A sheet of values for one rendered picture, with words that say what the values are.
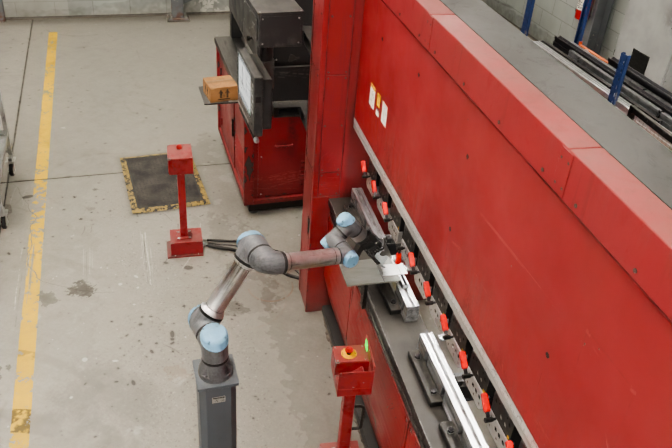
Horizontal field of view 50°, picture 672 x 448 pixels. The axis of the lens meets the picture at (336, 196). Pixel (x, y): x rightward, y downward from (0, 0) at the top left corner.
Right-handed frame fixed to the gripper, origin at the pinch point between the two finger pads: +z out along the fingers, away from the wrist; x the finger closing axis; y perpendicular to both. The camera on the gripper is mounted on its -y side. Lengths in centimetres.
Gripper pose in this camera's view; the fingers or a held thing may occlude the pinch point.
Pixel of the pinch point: (380, 263)
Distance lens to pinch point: 346.9
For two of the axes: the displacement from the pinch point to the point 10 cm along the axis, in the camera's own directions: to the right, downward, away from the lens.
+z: 5.7, 6.1, 5.5
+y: 7.9, -5.9, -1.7
